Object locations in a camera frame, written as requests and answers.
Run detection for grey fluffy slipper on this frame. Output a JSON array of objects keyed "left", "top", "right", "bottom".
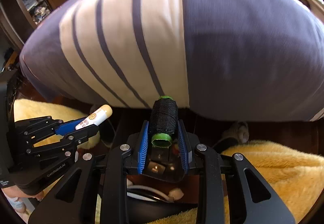
[{"left": 223, "top": 121, "right": 250, "bottom": 146}]

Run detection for person's left forearm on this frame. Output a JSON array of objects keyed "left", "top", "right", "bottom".
[{"left": 1, "top": 185, "right": 45, "bottom": 217}]

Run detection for black curved object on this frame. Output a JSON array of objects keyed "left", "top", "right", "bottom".
[{"left": 127, "top": 196, "right": 198, "bottom": 224}]

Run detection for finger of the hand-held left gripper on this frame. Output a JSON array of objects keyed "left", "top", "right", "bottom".
[
  {"left": 14, "top": 116, "right": 89, "bottom": 144},
  {"left": 24, "top": 125, "right": 100, "bottom": 164}
]

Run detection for cream lip balm tube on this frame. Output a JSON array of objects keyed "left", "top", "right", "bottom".
[{"left": 75, "top": 105, "right": 113, "bottom": 131}]

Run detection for white cable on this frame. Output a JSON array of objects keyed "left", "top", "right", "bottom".
[{"left": 127, "top": 185, "right": 175, "bottom": 202}]

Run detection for black thread spool green ends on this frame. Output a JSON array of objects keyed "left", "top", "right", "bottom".
[{"left": 149, "top": 96, "right": 179, "bottom": 148}]

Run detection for white fluffy scrap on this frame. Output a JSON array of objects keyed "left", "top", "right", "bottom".
[{"left": 168, "top": 188, "right": 184, "bottom": 201}]

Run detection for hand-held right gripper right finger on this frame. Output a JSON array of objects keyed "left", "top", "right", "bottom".
[{"left": 177, "top": 120, "right": 296, "bottom": 224}]

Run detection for blue white striped duvet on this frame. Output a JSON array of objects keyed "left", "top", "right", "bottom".
[{"left": 19, "top": 0, "right": 324, "bottom": 123}]

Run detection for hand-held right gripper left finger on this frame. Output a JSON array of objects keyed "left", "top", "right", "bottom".
[{"left": 28, "top": 120, "right": 152, "bottom": 224}]

